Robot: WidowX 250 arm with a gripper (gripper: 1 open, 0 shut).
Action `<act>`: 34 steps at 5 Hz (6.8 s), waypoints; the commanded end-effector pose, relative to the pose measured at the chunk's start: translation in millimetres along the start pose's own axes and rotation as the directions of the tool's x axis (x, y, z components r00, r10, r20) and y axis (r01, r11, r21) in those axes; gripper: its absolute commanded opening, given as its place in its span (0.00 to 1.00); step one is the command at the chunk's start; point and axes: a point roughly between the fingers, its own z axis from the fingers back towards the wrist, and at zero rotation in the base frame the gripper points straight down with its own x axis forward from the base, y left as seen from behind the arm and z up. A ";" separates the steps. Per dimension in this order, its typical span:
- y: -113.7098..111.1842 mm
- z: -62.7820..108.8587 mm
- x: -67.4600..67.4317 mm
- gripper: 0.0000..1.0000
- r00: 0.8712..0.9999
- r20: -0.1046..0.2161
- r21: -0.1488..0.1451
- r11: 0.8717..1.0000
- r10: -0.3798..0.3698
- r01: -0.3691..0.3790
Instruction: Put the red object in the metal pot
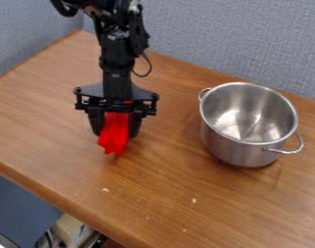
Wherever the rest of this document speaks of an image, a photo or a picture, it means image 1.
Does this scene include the stainless steel pot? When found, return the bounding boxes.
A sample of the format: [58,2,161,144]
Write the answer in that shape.
[197,82,304,168]

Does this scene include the beige box under table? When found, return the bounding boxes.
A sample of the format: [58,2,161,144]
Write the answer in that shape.
[51,213,98,248]

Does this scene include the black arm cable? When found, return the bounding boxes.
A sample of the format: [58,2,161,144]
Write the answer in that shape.
[132,51,154,78]

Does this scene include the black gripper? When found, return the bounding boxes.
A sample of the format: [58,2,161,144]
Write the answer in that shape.
[73,69,160,139]

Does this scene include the black cables under table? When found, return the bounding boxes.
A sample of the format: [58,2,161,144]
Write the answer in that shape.
[34,227,55,248]

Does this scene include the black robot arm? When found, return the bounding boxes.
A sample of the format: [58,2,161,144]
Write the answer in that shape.
[50,0,160,138]

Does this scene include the red plastic block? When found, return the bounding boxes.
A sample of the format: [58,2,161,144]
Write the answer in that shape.
[98,112,130,156]

